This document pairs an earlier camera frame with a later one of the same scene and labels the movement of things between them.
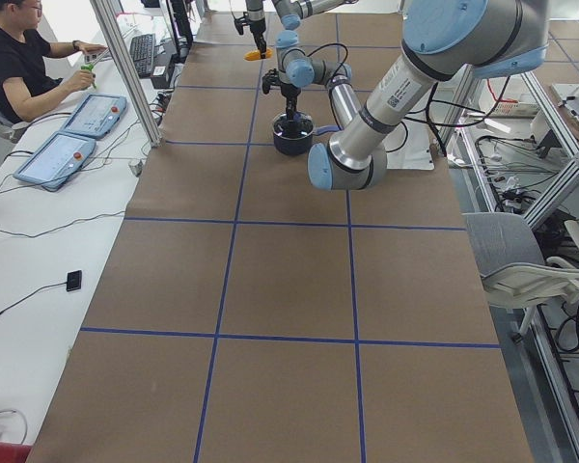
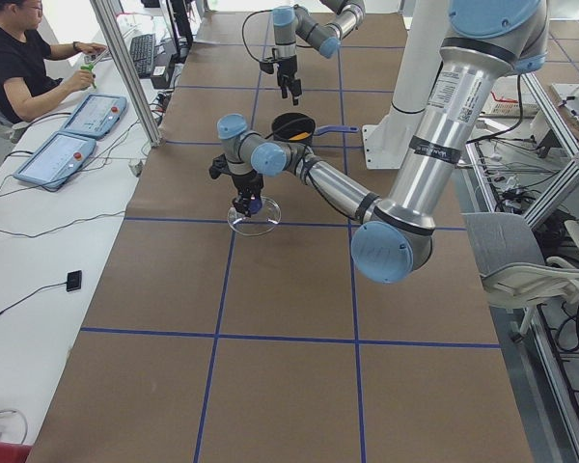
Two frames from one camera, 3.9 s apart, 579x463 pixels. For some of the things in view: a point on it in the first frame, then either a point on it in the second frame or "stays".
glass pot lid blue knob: [303, 125] → [265, 214]
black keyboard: [142, 52] stays
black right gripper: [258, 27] → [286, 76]
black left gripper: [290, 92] → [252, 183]
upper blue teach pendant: [95, 116] stays
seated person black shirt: [14, 74] stays
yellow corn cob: [256, 55] → [300, 136]
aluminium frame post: [107, 25] stays
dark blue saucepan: [295, 137] stays
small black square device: [73, 281] stays
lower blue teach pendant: [56, 159] stays
